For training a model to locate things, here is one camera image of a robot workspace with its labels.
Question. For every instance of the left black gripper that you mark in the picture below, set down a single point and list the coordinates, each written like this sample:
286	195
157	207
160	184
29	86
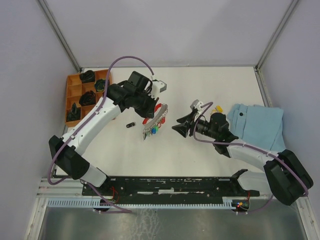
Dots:
149	112

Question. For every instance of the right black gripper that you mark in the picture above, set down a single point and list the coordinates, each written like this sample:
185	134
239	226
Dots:
187	122

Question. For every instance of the bunch of coloured key tags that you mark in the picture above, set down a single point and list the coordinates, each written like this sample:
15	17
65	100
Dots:
152	126

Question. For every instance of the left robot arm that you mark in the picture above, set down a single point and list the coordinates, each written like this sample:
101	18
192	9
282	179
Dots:
138	92

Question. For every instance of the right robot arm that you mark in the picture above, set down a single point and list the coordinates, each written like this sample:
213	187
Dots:
281	173

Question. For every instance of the small black usb stick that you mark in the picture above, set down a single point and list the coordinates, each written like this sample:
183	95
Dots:
131	124

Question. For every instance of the yellow key tag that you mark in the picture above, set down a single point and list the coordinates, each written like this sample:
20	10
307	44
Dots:
217	109

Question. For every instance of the green black rolled sock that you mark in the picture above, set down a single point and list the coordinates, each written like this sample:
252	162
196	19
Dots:
100	85

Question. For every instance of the black red rolled sock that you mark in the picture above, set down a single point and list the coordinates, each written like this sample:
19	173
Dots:
88	98

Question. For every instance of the orange wooden compartment tray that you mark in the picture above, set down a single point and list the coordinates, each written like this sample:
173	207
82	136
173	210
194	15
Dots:
74	90

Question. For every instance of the black rolled sock top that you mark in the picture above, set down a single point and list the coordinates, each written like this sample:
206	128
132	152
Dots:
87	77

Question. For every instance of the dark green rolled sock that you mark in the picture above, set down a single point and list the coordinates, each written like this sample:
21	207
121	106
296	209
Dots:
74	113

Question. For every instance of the light blue folded cloth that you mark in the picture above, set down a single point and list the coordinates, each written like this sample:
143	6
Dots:
257	125

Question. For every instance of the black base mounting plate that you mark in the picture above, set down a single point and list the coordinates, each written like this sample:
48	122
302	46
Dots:
170	190

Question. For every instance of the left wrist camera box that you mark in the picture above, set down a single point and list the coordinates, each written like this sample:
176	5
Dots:
158	87

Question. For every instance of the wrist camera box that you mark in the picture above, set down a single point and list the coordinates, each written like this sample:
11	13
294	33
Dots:
197	105
158	87

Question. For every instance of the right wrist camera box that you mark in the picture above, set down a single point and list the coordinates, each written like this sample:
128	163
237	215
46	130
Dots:
197	105

